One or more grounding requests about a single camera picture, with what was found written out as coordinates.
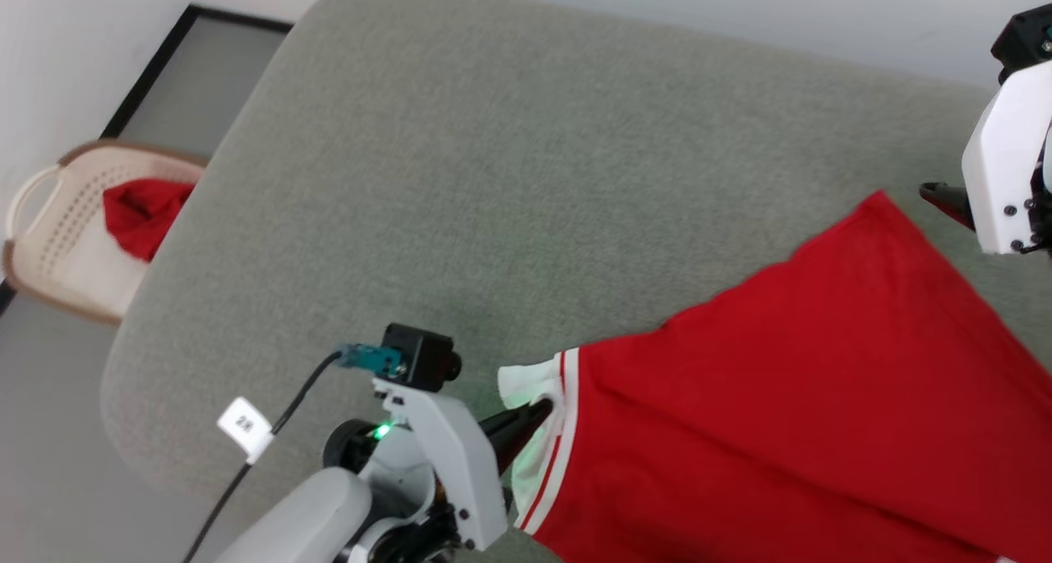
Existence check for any red cloth in basket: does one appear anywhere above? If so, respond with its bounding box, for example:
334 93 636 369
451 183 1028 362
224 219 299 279
102 178 198 264

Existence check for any red and white garment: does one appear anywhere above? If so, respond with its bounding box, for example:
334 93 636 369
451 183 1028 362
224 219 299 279
497 190 1052 563

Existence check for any teal cable connector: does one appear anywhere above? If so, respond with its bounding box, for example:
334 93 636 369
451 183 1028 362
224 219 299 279
339 344 404 379

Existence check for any beige plastic laundry basket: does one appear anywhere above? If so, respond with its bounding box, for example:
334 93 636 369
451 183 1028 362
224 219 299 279
2 139 208 326

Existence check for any white cable label tag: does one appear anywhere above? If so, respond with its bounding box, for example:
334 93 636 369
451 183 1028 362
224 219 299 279
217 396 274 465

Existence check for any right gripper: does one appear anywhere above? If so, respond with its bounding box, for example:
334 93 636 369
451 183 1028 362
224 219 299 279
919 57 1052 256

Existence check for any black camera cable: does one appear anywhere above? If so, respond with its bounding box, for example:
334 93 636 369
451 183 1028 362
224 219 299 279
181 349 346 563

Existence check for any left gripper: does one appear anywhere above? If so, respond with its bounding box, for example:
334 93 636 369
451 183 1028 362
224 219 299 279
323 378 554 563

